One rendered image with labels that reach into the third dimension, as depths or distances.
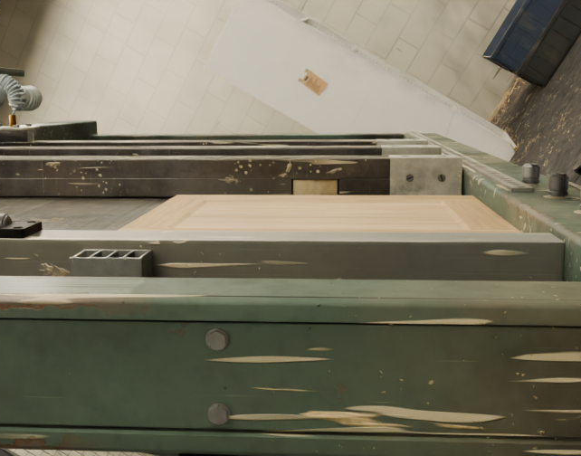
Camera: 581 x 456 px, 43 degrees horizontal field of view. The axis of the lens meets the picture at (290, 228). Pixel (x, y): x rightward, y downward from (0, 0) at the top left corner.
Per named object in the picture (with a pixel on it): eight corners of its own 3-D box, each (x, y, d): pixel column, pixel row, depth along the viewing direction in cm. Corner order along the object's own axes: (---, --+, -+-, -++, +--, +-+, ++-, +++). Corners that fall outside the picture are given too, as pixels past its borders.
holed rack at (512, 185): (534, 192, 99) (534, 187, 99) (511, 192, 100) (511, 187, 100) (414, 133, 261) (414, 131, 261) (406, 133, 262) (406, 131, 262)
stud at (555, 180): (570, 197, 93) (571, 174, 93) (550, 197, 94) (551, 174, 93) (564, 195, 96) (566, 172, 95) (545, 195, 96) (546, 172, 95)
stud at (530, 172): (540, 185, 107) (542, 165, 107) (523, 185, 107) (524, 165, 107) (537, 183, 110) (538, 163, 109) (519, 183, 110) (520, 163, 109)
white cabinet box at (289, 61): (518, 148, 479) (243, -13, 473) (468, 221, 498) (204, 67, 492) (506, 131, 537) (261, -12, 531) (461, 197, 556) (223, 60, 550)
